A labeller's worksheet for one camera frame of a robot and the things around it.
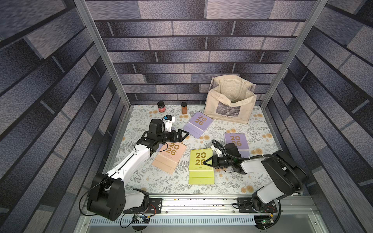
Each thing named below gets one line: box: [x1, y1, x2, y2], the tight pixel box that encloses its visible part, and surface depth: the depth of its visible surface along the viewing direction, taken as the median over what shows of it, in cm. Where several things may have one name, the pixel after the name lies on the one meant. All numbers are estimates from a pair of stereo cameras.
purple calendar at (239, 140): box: [223, 133, 250, 158], surface depth 100 cm
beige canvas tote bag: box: [203, 74, 257, 125], surface depth 103 cm
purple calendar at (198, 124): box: [182, 111, 214, 139], surface depth 109 cm
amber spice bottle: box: [181, 101, 188, 115], surface depth 112 cm
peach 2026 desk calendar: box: [151, 142, 187, 175], surface depth 92 cm
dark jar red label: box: [156, 100, 166, 113], surface depth 115 cm
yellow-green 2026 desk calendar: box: [188, 148, 215, 185], surface depth 86 cm
